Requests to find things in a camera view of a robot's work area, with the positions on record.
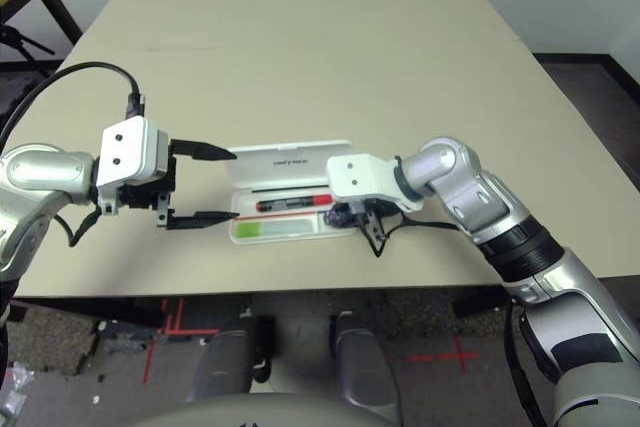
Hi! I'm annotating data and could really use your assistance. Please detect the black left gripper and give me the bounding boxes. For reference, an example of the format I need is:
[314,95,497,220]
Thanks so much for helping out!
[118,138,241,232]

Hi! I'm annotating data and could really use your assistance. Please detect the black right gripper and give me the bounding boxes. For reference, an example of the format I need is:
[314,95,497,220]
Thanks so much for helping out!
[344,199,401,243]

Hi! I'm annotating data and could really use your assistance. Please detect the red and black marker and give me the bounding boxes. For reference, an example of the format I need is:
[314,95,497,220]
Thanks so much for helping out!
[255,192,334,213]

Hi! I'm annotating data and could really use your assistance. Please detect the green highlighter marker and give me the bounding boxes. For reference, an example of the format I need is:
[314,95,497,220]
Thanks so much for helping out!
[235,219,314,239]

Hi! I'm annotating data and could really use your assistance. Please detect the white plastic pencil case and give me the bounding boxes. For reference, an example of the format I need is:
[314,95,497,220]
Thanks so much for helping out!
[223,139,361,247]

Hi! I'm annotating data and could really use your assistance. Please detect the grey right robot leg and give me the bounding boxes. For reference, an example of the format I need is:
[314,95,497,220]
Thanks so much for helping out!
[329,311,404,411]

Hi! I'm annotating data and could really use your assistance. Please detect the grey robot leg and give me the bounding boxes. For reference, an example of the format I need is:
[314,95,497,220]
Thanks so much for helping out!
[187,316,276,403]
[329,311,404,411]

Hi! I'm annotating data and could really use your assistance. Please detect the grey left robot leg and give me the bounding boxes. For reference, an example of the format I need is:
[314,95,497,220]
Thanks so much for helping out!
[187,316,276,403]

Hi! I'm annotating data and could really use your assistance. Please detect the black foam mat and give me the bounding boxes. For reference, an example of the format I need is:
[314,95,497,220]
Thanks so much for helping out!
[0,71,46,123]

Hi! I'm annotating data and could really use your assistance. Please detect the grey robot torso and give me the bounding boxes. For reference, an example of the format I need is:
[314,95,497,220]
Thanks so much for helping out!
[149,393,401,427]

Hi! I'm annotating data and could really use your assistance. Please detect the black tripod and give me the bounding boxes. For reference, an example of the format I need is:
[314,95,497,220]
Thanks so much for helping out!
[0,21,56,78]

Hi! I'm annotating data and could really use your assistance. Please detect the clear plastic bag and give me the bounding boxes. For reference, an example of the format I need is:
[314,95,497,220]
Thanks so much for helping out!
[0,360,36,421]

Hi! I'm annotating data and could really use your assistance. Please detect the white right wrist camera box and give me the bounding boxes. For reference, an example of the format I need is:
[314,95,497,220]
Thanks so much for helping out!
[325,151,425,213]

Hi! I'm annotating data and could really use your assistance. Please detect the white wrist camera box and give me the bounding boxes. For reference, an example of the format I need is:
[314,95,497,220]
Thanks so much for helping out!
[94,115,170,217]
[325,151,425,213]

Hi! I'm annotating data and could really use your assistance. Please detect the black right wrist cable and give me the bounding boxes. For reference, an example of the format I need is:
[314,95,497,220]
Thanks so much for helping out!
[368,214,464,259]

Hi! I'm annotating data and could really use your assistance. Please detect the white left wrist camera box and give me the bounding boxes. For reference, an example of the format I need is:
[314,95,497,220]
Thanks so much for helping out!
[94,115,170,217]

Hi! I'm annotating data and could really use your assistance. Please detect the black left camera cable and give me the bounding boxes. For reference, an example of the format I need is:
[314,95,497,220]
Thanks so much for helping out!
[0,61,147,148]

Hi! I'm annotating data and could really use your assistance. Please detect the short black left gripper cable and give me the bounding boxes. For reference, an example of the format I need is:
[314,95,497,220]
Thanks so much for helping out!
[53,206,104,248]

